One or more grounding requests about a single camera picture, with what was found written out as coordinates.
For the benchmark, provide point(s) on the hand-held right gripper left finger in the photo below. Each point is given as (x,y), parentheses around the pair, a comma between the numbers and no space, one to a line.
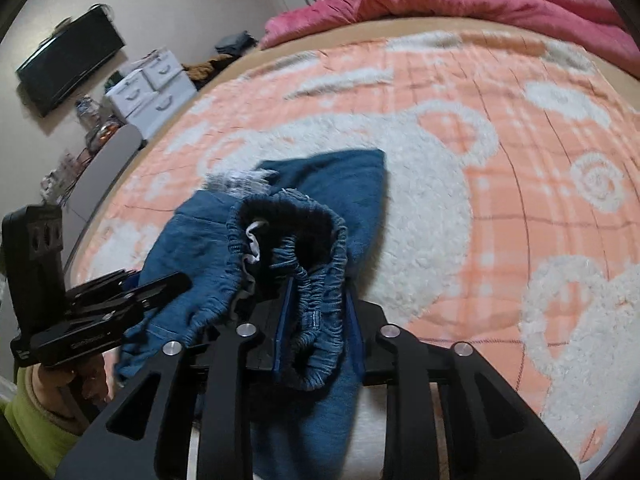
(280,320)

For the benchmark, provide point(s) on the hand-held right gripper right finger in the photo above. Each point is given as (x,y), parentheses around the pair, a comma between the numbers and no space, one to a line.
(351,330)

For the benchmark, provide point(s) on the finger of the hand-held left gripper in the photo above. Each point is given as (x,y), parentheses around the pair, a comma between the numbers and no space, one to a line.
(105,282)
(150,295)

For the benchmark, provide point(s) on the blue pants with lace hem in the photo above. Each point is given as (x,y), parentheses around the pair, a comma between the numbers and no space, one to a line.
(310,180)

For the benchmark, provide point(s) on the person's left forearm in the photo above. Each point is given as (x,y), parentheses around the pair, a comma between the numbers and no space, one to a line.
(35,430)

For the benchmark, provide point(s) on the person's left hand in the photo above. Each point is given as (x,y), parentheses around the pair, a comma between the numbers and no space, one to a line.
(87,382)

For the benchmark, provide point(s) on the grey desk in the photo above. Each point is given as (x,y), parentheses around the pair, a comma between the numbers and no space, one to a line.
(110,160)

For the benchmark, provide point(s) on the small desk clutter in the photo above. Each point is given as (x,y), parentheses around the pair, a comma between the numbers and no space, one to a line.
(97,125)

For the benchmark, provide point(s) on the white drawer unit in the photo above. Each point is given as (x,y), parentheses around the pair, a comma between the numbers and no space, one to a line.
(150,90)

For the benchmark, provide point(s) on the brown cloth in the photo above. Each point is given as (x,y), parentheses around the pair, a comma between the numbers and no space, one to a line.
(207,70)

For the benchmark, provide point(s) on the dark clothes pile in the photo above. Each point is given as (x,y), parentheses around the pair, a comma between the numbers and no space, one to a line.
(235,42)

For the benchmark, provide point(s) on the orange and white bed blanket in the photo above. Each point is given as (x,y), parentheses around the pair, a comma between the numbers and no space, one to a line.
(400,27)

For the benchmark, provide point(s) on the black wall television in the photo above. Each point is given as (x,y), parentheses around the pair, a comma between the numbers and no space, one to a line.
(70,60)

